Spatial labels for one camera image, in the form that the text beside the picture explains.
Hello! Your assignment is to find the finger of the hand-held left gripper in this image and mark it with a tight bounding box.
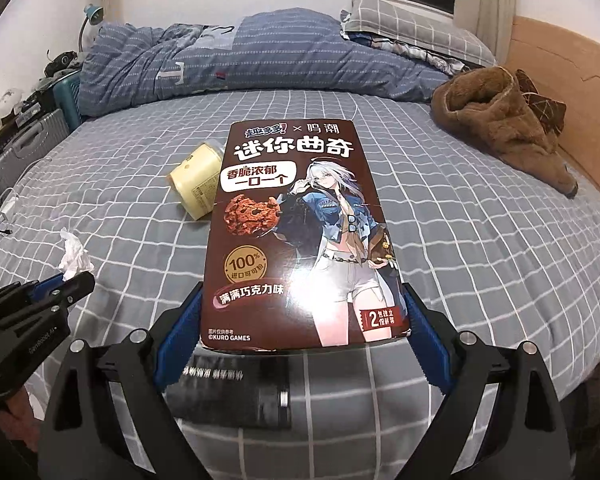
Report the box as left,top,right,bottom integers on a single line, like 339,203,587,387
10,271,97,323
0,272,65,316

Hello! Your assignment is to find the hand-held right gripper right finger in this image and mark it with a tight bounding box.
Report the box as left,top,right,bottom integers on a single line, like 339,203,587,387
402,282,563,480

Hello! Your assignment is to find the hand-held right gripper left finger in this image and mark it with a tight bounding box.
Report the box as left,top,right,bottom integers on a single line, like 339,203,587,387
40,281,206,480

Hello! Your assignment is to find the white tissue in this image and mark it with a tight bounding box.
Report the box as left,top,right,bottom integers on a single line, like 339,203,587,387
57,228,95,281

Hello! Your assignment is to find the brown cookie box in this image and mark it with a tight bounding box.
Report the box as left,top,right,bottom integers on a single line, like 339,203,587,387
200,119,415,356

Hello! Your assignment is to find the person's left hand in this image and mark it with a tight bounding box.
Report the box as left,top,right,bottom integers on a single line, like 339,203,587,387
0,390,43,441

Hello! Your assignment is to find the bed with grey checked sheet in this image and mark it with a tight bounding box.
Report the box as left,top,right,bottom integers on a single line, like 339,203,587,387
0,80,600,480

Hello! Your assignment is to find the grey suitcase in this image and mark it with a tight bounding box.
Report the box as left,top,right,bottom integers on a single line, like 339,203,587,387
0,109,72,200

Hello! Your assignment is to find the yellow jar with gold lid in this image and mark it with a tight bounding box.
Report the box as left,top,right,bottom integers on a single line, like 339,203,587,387
169,141,226,221

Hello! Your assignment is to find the teal suitcase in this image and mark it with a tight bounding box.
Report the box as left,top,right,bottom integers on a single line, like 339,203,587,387
50,72,83,133

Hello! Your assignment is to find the white plastic bag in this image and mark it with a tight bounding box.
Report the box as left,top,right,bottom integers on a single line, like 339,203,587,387
0,87,27,121

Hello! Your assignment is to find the brown fleece garment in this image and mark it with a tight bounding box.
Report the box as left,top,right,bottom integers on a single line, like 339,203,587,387
431,66,578,197

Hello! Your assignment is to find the blue desk lamp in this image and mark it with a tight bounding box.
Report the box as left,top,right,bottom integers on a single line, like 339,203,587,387
77,4,106,53

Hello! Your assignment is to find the blue striped quilt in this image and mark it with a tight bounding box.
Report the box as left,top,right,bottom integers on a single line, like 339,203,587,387
77,12,451,120

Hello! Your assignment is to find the grey checked pillow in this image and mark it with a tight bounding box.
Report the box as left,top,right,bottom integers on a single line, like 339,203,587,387
342,0,498,68

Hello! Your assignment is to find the wooden headboard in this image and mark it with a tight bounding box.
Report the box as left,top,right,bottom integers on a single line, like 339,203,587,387
510,15,600,241

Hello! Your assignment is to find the white curtain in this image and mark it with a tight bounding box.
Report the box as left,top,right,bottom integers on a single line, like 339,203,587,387
457,0,515,58

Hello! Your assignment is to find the white charger cable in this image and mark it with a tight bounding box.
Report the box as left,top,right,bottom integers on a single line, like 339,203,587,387
0,186,22,217

